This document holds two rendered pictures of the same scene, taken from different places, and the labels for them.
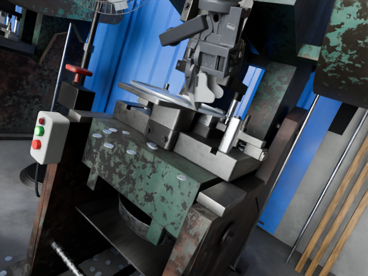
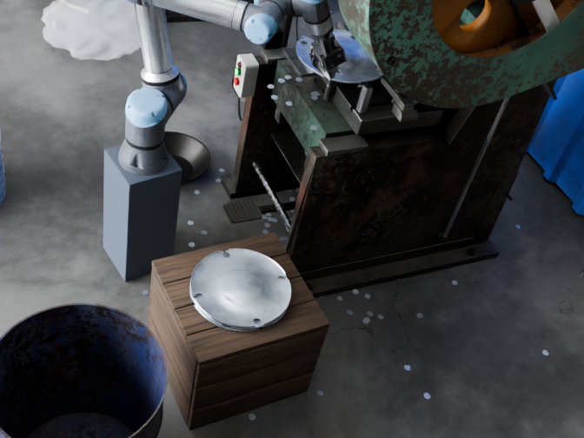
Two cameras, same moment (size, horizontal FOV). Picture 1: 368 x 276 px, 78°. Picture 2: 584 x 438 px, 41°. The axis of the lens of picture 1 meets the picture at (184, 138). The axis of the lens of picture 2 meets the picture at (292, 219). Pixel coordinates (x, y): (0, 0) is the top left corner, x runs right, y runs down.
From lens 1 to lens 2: 200 cm
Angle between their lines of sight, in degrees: 39
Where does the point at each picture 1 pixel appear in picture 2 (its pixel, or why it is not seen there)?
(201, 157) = (346, 112)
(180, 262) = (306, 179)
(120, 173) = (292, 114)
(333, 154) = not seen: outside the picture
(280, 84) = not seen: hidden behind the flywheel
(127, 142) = (295, 90)
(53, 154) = (248, 90)
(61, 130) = (252, 72)
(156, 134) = (319, 85)
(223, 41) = (322, 50)
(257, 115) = not seen: hidden behind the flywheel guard
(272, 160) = (461, 118)
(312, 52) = (467, 18)
